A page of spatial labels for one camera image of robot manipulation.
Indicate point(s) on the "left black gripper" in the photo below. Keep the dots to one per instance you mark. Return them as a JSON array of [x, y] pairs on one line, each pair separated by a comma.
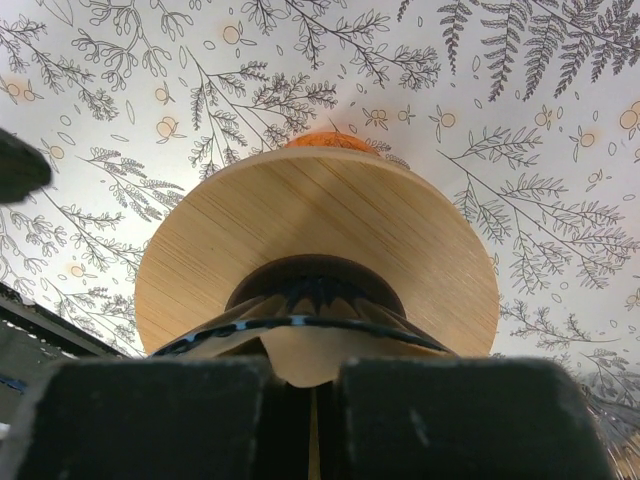
[[23, 169]]

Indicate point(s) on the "blue glass dripper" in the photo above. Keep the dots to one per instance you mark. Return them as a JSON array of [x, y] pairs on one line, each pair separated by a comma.
[[328, 303]]

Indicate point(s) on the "brown paper coffee filter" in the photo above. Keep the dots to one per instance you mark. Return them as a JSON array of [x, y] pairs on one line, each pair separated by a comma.
[[310, 359]]

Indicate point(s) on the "wooden ring dripper stand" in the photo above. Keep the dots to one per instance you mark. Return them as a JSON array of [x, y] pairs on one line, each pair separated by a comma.
[[319, 201]]

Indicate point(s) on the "orange glass carafe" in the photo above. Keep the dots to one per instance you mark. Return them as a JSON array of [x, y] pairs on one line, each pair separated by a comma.
[[331, 139]]

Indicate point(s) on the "floral tablecloth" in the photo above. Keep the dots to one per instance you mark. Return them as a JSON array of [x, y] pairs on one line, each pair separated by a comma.
[[524, 113]]

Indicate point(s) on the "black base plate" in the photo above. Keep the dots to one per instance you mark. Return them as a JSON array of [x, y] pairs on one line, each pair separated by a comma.
[[33, 337]]

